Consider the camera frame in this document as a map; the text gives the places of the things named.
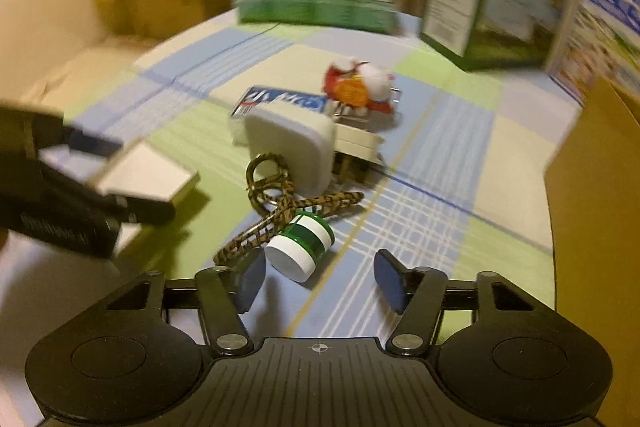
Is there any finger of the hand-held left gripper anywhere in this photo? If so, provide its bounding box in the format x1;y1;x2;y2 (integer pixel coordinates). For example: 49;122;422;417
60;124;126;158
95;191;178;226

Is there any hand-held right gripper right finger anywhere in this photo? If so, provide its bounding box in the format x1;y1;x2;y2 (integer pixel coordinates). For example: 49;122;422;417
374;249;538;356

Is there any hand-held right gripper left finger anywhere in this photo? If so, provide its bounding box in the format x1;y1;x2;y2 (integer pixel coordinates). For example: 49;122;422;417
107;250;268;356

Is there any white box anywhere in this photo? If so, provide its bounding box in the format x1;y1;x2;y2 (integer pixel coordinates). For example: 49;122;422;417
92;141;201;208

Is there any white square device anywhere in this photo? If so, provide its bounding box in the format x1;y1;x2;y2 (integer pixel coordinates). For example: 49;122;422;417
243;104;335;194

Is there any beige plug adapter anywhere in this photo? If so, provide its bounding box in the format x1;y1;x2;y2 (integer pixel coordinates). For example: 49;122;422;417
330;122;387;186

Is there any green and white jar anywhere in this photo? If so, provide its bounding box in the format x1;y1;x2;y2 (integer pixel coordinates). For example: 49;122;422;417
264;210;335;284

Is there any blue tissue packet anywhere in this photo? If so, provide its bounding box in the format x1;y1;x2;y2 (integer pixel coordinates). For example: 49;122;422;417
229;85;329;146

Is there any white and red cat toy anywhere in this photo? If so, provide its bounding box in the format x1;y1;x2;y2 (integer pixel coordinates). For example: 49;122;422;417
322;56;402;120

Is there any green milk carton box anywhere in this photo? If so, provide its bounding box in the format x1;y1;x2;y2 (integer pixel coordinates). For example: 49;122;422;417
420;0;577;73

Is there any blue milk carton box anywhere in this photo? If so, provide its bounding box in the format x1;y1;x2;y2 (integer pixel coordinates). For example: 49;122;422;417
545;0;640;106

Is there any leopard print cord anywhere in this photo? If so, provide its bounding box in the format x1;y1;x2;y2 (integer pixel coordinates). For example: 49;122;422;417
214;152;365;266

